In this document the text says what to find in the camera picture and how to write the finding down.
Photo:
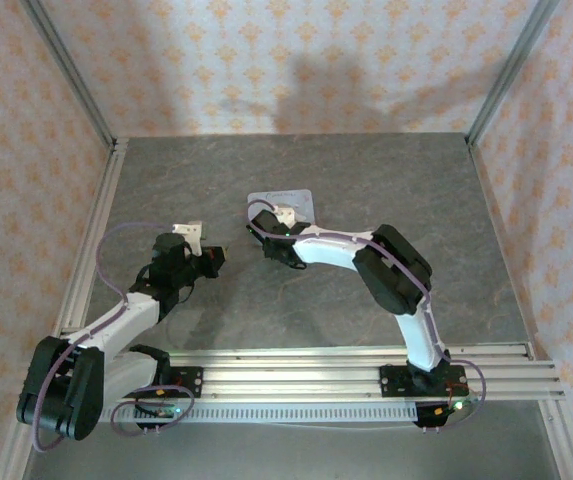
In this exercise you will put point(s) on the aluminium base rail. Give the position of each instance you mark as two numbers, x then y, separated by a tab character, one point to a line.
291	380

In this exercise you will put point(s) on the black electronics bracket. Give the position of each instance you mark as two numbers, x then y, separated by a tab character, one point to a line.
433	419
158	414

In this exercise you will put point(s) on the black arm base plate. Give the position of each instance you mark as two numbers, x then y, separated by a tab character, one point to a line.
393	382
191	382

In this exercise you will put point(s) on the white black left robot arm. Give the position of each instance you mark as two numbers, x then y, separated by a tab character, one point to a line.
116	320

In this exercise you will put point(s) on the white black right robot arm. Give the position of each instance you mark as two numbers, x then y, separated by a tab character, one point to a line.
331	247

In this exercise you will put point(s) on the aluminium side rail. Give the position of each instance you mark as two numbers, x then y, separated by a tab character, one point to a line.
101	210

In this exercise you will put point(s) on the aluminium frame post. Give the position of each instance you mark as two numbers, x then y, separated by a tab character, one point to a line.
511	70
66	70

